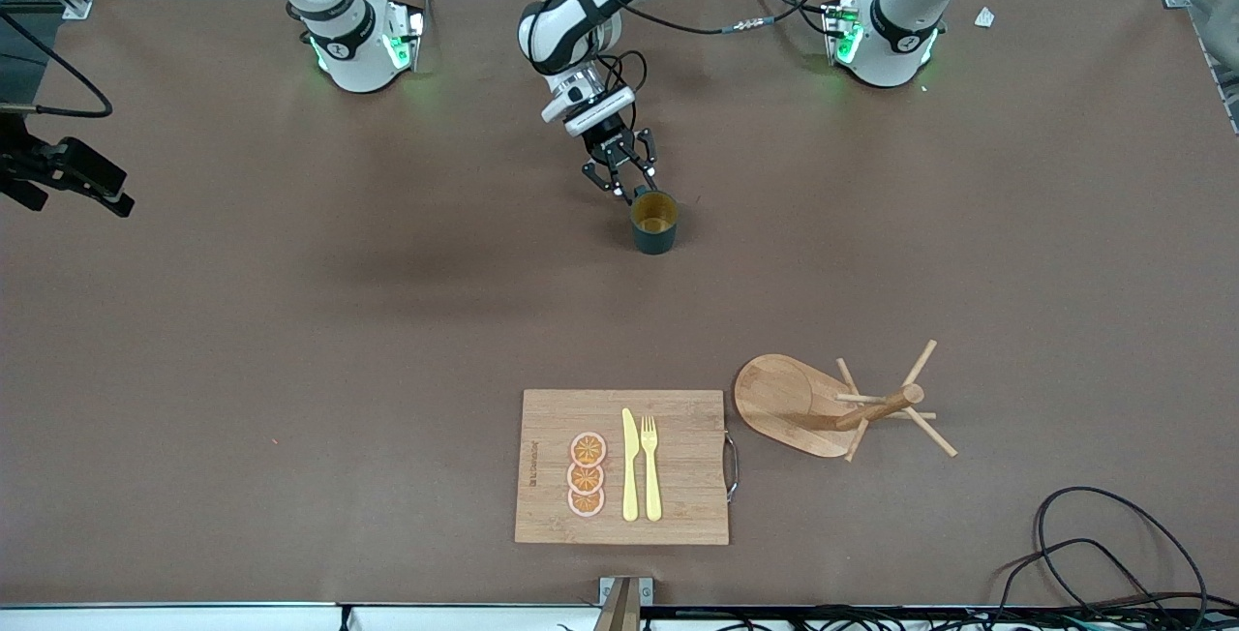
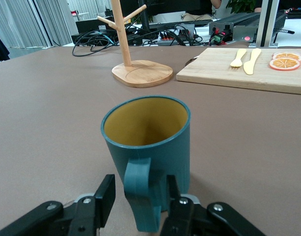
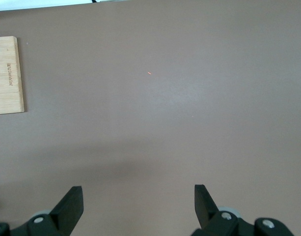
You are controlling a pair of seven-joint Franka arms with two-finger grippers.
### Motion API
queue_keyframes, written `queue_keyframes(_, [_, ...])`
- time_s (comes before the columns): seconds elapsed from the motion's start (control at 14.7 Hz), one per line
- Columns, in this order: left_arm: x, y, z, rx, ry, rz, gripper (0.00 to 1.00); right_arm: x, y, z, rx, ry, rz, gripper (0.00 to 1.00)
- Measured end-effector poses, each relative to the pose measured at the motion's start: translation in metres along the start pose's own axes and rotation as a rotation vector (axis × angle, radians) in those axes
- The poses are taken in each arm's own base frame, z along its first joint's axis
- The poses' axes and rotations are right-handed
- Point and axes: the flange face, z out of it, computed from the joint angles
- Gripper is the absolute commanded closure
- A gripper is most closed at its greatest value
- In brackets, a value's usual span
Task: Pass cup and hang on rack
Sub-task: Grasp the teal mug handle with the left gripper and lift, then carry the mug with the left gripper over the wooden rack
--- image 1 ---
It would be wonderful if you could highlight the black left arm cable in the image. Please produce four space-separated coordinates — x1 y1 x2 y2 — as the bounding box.
592 0 780 114

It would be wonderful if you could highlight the black cable bundle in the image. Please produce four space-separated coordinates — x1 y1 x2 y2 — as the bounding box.
557 602 1239 631

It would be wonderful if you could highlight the yellow plastic knife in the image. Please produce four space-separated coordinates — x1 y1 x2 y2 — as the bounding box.
621 407 641 523

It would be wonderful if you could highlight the wooden cutting board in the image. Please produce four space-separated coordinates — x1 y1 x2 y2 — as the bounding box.
514 389 740 547

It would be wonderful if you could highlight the metal bracket with post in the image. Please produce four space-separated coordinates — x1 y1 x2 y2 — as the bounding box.
598 575 655 631

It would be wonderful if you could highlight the brown table cover sheet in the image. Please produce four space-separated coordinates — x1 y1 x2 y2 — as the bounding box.
0 0 1239 608

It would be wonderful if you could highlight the wooden mug rack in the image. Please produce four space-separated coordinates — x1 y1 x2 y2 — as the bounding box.
733 339 959 464

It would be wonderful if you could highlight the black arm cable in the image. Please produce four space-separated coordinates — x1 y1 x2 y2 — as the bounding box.
592 0 780 114
0 10 114 119

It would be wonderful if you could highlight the black left base cable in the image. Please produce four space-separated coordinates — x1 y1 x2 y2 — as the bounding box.
741 0 835 37

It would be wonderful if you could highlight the yellow plastic fork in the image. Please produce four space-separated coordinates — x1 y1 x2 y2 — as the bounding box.
640 415 663 523

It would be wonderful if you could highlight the black looped cable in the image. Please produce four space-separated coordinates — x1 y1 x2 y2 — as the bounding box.
992 538 1177 613
1034 486 1211 617

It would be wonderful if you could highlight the white table edge rail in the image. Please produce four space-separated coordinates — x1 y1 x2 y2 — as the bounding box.
0 602 603 631

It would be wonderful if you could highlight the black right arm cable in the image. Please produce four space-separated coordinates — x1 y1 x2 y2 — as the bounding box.
0 10 114 119

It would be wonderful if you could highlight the dark green cup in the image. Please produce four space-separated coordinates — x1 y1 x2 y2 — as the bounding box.
630 190 680 256

